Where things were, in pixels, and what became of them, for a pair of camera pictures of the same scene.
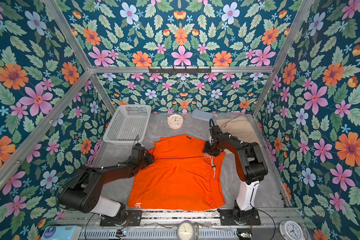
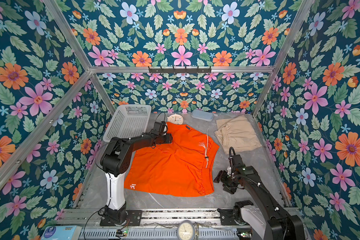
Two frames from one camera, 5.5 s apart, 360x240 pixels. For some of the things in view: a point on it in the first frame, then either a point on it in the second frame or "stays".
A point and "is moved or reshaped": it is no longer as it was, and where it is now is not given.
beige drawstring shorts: [241, 126] stays
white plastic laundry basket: [129, 124] stays
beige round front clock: [185, 230] stays
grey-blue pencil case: [202, 114] stays
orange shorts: [181, 177] is moved or reshaped
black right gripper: [206, 147] to [220, 176]
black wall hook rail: [155, 70] stays
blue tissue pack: [71, 232] stays
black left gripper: [148, 156] to [168, 138]
